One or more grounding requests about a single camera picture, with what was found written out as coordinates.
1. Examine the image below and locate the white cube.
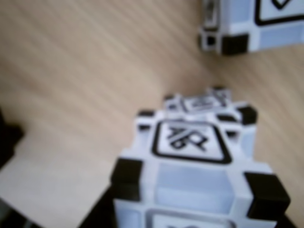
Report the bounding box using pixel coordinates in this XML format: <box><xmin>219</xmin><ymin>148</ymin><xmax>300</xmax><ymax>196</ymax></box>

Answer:
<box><xmin>163</xmin><ymin>85</ymin><xmax>239</xmax><ymax>118</ymax></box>
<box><xmin>198</xmin><ymin>0</ymin><xmax>304</xmax><ymax>57</ymax></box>
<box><xmin>111</xmin><ymin>106</ymin><xmax>292</xmax><ymax>228</ymax></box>

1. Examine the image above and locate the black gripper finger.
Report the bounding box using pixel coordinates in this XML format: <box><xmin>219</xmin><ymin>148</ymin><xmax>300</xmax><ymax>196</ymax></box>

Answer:
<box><xmin>0</xmin><ymin>106</ymin><xmax>118</xmax><ymax>228</ymax></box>

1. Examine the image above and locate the white cube, diamond symbol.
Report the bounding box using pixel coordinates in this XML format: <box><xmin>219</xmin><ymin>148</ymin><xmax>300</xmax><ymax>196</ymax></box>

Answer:
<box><xmin>163</xmin><ymin>85</ymin><xmax>239</xmax><ymax>118</ymax></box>

